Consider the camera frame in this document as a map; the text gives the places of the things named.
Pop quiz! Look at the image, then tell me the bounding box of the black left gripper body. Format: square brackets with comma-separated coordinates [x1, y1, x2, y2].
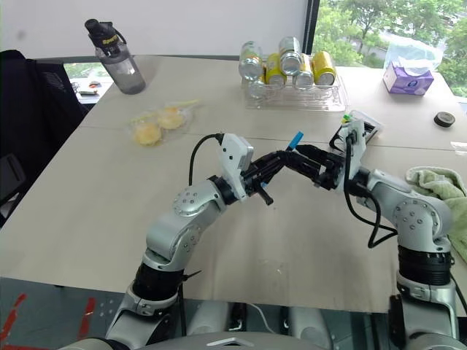
[239, 161, 275, 206]

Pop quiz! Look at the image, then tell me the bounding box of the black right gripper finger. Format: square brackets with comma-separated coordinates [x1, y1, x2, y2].
[296, 144, 332, 162]
[286, 154, 323, 180]

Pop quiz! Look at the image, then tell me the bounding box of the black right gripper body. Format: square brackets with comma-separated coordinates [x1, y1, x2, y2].
[312, 152, 347, 192]

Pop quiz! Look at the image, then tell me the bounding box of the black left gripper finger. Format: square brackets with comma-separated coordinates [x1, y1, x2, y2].
[260, 157, 294, 184]
[252, 149, 292, 173]

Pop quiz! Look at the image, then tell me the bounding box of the blue pen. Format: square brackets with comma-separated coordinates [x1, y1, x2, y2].
[285, 131, 305, 152]

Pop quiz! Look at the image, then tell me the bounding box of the clear plastic can tray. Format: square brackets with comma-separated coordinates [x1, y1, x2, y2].
[241, 74, 348, 112]

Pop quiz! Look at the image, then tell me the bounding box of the silver green drink can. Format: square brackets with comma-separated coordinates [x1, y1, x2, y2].
[293, 54, 316, 90]
[278, 36, 304, 77]
[238, 40, 265, 82]

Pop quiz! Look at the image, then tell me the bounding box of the yellow drink can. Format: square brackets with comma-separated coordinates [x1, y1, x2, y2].
[310, 50, 337, 86]
[263, 52, 287, 87]

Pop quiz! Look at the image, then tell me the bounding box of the yellow round pastry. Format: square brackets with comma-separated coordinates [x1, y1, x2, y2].
[134, 122, 163, 147]
[157, 106, 185, 131]

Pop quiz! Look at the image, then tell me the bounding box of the clear plastic pastry bag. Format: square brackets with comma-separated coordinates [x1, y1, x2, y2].
[128, 98, 203, 149]

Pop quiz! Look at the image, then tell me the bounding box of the light green towel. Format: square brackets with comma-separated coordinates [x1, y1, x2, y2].
[405, 165, 467, 269]

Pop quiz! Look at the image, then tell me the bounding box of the purple tissue box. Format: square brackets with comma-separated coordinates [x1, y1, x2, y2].
[382, 59, 436, 97]

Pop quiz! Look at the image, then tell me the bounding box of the black round tape roll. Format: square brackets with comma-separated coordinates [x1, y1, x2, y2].
[433, 110, 457, 128]

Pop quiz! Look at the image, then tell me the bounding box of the silver rounded robot leg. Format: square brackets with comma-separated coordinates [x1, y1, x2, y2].
[287, 306, 335, 348]
[185, 300, 235, 337]

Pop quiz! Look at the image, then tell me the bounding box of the silver robot torso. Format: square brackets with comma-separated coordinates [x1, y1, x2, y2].
[65, 329, 467, 350]

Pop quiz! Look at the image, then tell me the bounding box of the grey sports water bottle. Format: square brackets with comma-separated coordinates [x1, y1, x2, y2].
[84, 18, 147, 96]

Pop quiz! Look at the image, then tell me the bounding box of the black office chair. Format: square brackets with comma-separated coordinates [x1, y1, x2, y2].
[0, 48, 90, 228]

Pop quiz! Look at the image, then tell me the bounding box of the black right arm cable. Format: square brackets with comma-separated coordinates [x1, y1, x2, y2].
[343, 132, 399, 250]

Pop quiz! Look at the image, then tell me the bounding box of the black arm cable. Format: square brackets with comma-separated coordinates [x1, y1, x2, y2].
[343, 132, 399, 250]
[187, 133, 224, 185]

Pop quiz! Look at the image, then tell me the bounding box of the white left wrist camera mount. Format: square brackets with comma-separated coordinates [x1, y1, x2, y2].
[217, 133, 255, 201]

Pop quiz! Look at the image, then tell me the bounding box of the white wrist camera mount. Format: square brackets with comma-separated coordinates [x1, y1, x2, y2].
[336, 119, 368, 195]
[217, 133, 255, 201]

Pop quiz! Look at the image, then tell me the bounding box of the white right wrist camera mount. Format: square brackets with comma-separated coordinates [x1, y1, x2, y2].
[336, 119, 368, 195]

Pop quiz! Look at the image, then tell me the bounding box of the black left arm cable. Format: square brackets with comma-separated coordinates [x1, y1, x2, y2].
[187, 133, 224, 185]

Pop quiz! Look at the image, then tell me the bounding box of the black window frame post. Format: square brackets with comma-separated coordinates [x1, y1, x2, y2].
[304, 0, 322, 56]

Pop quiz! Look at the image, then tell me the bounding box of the white cable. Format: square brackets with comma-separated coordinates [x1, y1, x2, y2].
[238, 301, 279, 335]

